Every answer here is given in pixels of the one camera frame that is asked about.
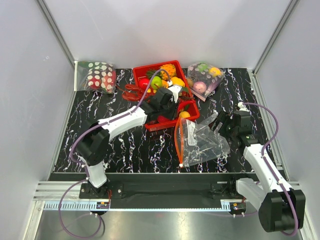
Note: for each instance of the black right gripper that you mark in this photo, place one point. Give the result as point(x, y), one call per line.
point(225, 118)

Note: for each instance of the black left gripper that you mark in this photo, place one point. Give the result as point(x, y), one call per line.
point(172, 114)

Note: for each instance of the red plastic lobster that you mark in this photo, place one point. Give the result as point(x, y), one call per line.
point(132, 92)

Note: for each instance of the clear zip top bag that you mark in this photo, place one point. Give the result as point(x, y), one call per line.
point(196, 143)

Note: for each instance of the red chili pepper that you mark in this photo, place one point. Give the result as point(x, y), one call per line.
point(186, 101)

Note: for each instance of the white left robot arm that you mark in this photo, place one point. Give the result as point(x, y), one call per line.
point(92, 144)

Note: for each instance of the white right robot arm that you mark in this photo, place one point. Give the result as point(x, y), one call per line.
point(280, 207)

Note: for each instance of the spotted bag with vegetables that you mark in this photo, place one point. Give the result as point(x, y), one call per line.
point(207, 73)

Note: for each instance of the spotted bag with red fruit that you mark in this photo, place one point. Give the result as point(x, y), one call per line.
point(94, 76)

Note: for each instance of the red wrinkled fruit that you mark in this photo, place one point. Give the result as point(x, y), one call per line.
point(161, 119)

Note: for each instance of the yellow round fruit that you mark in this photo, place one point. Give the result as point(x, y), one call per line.
point(184, 114)

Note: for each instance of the green apple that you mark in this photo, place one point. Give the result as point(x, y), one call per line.
point(156, 83)

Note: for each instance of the red apple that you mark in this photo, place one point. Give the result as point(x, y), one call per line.
point(143, 83)

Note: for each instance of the red plastic bin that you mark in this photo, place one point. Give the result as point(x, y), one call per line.
point(141, 72)

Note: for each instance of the orange pineapple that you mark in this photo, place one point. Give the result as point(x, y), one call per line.
point(170, 68)

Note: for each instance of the purple onion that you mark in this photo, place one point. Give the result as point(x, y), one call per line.
point(199, 87)

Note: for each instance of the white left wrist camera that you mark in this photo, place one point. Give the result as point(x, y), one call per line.
point(175, 90)

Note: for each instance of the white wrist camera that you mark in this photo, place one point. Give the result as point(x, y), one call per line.
point(175, 90)
point(242, 107)

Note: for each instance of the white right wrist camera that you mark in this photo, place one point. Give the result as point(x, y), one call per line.
point(242, 107)

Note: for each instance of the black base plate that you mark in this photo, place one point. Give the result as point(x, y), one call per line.
point(166, 191)

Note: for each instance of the aluminium front rail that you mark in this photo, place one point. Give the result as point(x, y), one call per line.
point(65, 196)

